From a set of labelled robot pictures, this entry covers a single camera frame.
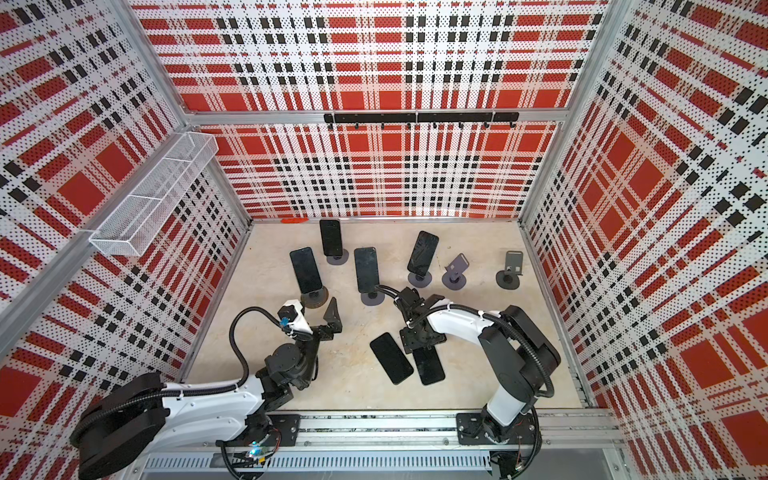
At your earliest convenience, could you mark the grey stand of blue phone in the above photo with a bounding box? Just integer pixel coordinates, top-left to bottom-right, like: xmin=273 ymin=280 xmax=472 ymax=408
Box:
xmin=441 ymin=253 xmax=470 ymax=291

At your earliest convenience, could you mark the black phone on wooden stand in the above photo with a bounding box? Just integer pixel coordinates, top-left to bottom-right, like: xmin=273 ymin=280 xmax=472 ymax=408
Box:
xmin=289 ymin=247 xmax=323 ymax=294

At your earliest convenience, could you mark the black phone with pink edge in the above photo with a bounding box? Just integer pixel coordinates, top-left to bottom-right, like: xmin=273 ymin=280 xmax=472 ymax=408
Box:
xmin=407 ymin=231 xmax=439 ymax=277

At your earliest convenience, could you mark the black hook rail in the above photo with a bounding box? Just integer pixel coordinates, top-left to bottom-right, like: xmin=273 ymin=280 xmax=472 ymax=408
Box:
xmin=323 ymin=111 xmax=520 ymax=127

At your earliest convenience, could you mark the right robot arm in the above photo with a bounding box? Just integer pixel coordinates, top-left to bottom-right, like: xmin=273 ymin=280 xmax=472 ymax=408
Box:
xmin=378 ymin=285 xmax=561 ymax=436

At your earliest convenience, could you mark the black phone at back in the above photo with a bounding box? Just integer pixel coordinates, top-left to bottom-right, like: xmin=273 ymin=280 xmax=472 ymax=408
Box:
xmin=319 ymin=219 xmax=344 ymax=257

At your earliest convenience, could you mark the dark grey far-right phone stand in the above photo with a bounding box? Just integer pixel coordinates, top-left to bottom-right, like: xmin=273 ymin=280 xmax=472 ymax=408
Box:
xmin=495 ymin=250 xmax=524 ymax=290

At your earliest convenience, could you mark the grey stand at back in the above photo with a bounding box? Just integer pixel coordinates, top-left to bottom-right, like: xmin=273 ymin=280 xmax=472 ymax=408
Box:
xmin=326 ymin=249 xmax=349 ymax=266

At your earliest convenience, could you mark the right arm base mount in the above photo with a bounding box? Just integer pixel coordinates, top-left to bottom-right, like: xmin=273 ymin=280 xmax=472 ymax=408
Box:
xmin=456 ymin=407 xmax=543 ymax=479

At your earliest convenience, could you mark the black phone with white sticker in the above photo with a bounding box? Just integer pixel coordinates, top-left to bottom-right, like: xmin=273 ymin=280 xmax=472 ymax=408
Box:
xmin=369 ymin=333 xmax=414 ymax=385

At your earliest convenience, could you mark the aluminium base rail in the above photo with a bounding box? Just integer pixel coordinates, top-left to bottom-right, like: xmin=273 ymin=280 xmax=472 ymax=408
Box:
xmin=122 ymin=409 xmax=637 ymax=480

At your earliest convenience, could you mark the black phone in centre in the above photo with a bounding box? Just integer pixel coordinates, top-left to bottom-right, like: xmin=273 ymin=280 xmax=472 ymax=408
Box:
xmin=354 ymin=247 xmax=380 ymax=294

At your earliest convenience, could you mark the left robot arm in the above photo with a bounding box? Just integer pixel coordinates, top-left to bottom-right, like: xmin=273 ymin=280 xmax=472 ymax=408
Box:
xmin=69 ymin=299 xmax=343 ymax=479

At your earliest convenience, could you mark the wooden-base phone stand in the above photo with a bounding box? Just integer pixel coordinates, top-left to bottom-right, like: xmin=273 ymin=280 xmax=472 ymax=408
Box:
xmin=300 ymin=286 xmax=329 ymax=309

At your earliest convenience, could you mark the blue-edged phone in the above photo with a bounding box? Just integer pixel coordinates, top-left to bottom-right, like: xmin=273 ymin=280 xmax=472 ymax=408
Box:
xmin=412 ymin=347 xmax=446 ymax=386

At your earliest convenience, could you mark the white wire mesh basket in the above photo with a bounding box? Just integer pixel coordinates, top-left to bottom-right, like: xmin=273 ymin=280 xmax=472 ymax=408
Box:
xmin=89 ymin=132 xmax=218 ymax=257

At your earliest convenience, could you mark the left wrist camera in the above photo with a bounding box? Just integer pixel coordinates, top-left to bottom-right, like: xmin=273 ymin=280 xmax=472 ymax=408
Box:
xmin=278 ymin=299 xmax=312 ymax=338

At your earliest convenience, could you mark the grey centre phone stand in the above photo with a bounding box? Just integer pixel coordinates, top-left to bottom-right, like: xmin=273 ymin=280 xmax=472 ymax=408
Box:
xmin=360 ymin=290 xmax=386 ymax=307

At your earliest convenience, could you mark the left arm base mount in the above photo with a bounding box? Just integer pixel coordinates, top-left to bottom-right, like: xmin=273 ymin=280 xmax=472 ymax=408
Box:
xmin=215 ymin=414 xmax=301 ymax=479

